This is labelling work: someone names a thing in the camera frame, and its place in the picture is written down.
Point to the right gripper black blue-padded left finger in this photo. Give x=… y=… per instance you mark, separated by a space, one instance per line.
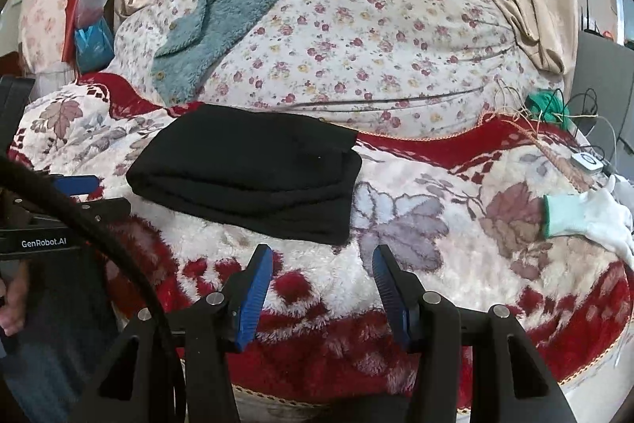
x=153 y=376

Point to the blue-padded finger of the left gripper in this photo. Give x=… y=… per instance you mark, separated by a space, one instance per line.
x=72 y=186

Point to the black pants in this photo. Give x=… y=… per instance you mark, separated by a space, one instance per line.
x=277 y=174

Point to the person's left hand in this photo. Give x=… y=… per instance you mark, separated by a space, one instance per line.
x=14 y=292

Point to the blue plastic bag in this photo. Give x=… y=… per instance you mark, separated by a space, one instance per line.
x=94 y=47

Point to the red white floral fleece blanket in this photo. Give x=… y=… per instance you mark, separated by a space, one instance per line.
x=463 y=213

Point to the white glove green cuff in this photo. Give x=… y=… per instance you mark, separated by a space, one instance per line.
x=594 y=215

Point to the white charger device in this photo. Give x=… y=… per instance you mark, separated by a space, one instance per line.
x=587 y=162

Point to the teal fuzzy towel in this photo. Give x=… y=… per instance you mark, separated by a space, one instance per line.
x=197 y=40

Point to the grey monitor panel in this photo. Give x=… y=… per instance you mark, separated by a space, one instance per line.
x=602 y=99

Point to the small-flower print quilt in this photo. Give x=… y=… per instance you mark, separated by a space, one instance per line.
x=409 y=68

